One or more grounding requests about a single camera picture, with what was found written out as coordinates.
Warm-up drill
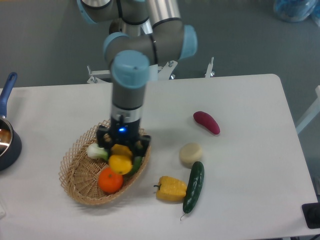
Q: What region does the green bok choy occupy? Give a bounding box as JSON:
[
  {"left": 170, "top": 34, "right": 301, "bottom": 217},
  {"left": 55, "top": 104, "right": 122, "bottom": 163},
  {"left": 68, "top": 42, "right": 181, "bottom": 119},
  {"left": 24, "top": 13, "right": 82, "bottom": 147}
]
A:
[{"left": 86, "top": 143, "right": 143, "bottom": 177}]

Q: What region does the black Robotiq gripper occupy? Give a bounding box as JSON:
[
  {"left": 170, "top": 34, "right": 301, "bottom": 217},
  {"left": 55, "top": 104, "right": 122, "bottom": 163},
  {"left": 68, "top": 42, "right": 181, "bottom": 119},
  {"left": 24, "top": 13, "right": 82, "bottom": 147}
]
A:
[{"left": 96, "top": 117, "right": 152, "bottom": 158}]

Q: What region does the dark green cucumber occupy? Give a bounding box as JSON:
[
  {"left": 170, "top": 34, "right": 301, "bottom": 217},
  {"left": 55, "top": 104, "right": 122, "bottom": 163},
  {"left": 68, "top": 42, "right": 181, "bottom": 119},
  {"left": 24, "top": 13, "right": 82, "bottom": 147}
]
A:
[{"left": 180, "top": 161, "right": 205, "bottom": 221}]

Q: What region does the blue plastic bag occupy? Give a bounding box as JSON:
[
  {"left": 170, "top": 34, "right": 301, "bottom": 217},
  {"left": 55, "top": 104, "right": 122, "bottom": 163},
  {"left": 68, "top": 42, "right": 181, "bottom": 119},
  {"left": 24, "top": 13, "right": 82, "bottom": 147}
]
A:
[{"left": 273, "top": 0, "right": 318, "bottom": 23}]

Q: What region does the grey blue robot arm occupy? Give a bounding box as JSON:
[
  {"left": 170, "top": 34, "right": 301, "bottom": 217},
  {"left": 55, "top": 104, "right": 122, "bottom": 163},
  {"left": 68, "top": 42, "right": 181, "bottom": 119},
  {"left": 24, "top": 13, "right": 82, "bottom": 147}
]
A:
[{"left": 77, "top": 0, "right": 198, "bottom": 156}]

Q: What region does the woven wicker basket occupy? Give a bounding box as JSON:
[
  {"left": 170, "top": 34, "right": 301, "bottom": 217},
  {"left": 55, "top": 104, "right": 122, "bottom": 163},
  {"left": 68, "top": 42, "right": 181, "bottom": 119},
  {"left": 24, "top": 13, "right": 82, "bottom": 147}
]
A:
[{"left": 59, "top": 120, "right": 151, "bottom": 206}]

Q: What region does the beige round bun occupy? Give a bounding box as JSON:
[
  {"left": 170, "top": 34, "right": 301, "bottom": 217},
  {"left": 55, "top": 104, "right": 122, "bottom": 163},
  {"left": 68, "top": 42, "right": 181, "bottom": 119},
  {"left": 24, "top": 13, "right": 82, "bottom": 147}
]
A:
[{"left": 179, "top": 142, "right": 203, "bottom": 165}]

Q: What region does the yellow mango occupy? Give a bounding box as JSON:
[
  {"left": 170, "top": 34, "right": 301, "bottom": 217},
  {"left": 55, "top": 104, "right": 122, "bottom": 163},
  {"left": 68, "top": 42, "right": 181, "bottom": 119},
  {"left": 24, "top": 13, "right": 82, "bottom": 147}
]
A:
[{"left": 108, "top": 144, "right": 133, "bottom": 175}]

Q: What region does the blue handled saucepan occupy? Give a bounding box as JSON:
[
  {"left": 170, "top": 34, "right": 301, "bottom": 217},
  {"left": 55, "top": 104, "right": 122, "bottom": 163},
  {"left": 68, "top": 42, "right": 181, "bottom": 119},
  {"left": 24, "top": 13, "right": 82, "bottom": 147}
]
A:
[{"left": 0, "top": 72, "right": 22, "bottom": 171}]

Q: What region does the yellow bell pepper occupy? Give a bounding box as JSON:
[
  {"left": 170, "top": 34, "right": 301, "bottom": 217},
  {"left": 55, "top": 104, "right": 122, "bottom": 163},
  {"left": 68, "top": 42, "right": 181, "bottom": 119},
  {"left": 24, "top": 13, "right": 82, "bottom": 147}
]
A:
[{"left": 153, "top": 176, "right": 187, "bottom": 202}]

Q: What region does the black device at edge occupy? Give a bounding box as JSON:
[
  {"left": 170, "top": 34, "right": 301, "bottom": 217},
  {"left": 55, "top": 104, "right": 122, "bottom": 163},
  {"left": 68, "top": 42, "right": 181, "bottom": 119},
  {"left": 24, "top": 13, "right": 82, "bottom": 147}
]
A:
[{"left": 301, "top": 202, "right": 320, "bottom": 229}]

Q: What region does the orange tangerine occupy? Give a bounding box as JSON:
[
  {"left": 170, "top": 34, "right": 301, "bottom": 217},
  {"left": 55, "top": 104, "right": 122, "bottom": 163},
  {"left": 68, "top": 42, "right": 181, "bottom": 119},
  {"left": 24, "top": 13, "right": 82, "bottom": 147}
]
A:
[{"left": 97, "top": 167, "right": 124, "bottom": 194}]

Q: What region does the purple sweet potato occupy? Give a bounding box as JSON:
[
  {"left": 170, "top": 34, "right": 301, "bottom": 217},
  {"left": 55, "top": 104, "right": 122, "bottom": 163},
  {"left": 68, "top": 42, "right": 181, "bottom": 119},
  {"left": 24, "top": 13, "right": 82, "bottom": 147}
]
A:
[{"left": 193, "top": 111, "right": 221, "bottom": 135}]

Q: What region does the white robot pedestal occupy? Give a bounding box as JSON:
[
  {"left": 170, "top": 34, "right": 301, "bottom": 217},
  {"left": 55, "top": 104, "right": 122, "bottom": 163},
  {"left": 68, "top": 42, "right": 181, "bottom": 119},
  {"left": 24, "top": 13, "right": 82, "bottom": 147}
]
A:
[{"left": 148, "top": 64, "right": 158, "bottom": 82}]

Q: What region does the white metal frame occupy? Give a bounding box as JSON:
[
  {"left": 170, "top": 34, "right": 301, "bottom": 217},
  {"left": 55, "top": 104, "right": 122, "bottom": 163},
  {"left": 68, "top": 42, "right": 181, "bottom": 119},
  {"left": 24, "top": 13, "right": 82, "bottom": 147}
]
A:
[{"left": 86, "top": 57, "right": 215, "bottom": 84}]

